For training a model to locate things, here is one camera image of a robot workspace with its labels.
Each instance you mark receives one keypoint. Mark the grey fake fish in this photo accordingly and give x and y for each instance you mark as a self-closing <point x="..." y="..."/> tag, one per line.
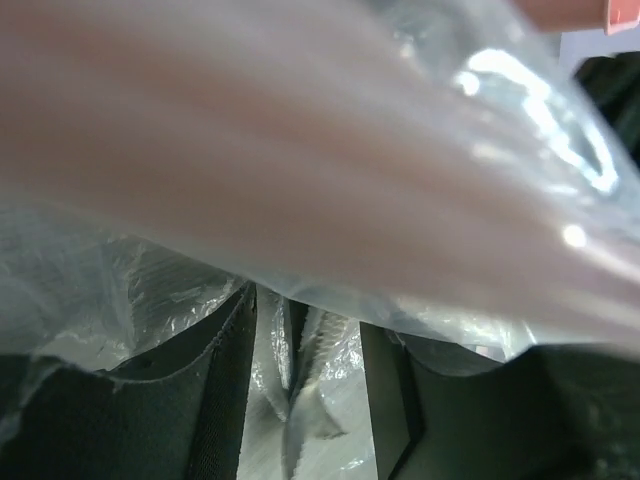
<point x="293" y="347"/>

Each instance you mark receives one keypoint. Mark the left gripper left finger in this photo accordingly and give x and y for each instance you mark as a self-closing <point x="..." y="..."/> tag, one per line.
<point x="174" y="412"/>

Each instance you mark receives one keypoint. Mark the clear zip top bag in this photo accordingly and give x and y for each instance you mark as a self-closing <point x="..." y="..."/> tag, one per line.
<point x="421" y="166"/>

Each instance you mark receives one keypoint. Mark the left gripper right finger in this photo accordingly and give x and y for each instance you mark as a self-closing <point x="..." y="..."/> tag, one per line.
<point x="441" y="411"/>

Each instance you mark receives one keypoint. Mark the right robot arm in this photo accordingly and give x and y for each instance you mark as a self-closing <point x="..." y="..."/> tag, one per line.
<point x="613" y="84"/>

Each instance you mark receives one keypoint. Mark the pink compartment tray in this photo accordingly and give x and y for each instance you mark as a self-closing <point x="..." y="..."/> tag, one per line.
<point x="556" y="16"/>

